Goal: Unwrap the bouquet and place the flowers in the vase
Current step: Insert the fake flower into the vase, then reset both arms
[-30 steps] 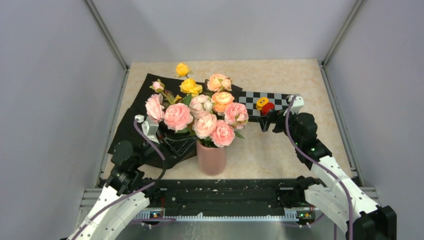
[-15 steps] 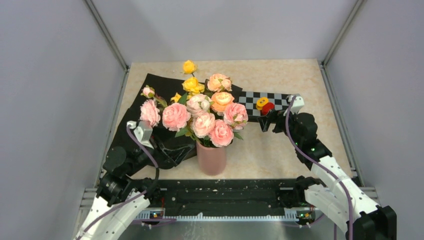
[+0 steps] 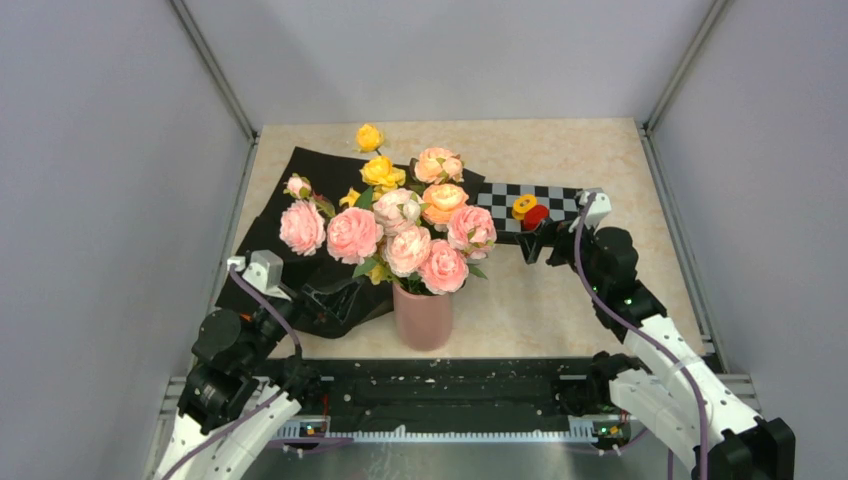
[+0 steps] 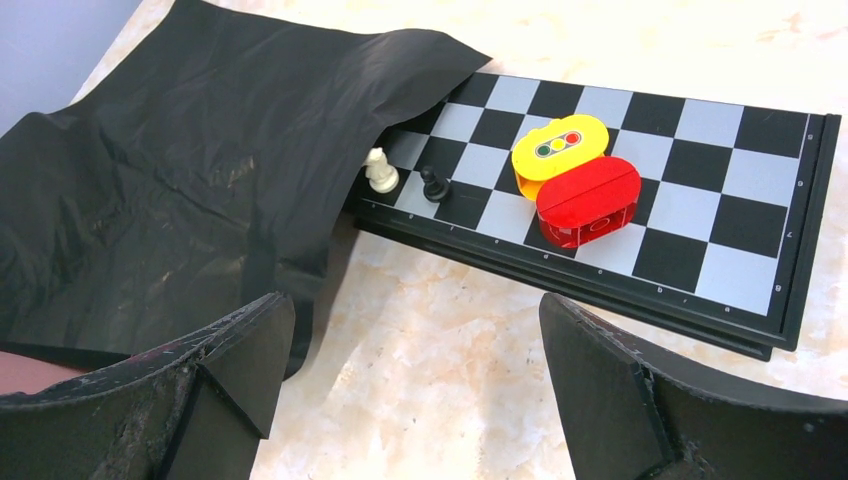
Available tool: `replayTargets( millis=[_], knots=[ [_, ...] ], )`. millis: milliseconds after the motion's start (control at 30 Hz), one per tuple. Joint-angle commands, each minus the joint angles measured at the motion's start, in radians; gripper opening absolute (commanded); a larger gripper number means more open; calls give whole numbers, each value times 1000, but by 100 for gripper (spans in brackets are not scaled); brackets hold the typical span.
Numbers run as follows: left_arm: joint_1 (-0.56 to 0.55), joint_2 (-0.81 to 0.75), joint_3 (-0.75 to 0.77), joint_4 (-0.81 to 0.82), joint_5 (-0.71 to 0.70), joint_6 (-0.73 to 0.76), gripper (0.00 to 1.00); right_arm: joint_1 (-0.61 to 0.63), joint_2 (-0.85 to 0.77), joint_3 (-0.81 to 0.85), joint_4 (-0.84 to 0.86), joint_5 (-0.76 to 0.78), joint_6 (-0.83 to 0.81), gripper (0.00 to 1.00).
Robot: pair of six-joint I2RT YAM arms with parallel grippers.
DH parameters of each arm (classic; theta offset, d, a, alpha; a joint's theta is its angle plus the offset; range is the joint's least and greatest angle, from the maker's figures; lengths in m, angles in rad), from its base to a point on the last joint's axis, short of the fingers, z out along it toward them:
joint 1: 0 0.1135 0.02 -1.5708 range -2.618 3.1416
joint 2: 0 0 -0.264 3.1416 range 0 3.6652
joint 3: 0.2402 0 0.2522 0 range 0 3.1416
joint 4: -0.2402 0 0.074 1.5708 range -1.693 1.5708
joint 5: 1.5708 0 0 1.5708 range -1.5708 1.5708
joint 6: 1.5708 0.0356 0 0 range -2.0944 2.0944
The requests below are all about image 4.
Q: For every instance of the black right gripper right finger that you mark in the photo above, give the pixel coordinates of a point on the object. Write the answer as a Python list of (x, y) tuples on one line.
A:
[(631, 409)]

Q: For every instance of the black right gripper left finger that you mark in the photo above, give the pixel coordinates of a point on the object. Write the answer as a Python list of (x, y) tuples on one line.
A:
[(196, 407)]

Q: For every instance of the black wrapping sheet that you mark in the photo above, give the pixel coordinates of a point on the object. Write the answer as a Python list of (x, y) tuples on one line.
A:
[(206, 170)]

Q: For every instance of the pink vase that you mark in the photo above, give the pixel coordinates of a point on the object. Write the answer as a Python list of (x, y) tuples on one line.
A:
[(21, 374)]

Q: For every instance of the black white chessboard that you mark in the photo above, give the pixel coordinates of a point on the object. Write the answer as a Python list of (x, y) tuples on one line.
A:
[(722, 243)]

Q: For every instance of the red toy block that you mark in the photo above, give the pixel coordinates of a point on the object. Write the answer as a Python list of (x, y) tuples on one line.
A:
[(588, 201)]

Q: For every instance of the yellow toy block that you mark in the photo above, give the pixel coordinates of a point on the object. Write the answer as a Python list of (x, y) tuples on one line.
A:
[(561, 145)]

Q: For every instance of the white chess knight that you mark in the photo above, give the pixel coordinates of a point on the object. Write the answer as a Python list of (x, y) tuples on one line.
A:
[(382, 176)]

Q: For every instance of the black chess pawn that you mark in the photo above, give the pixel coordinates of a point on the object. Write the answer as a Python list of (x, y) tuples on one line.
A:
[(435, 188)]

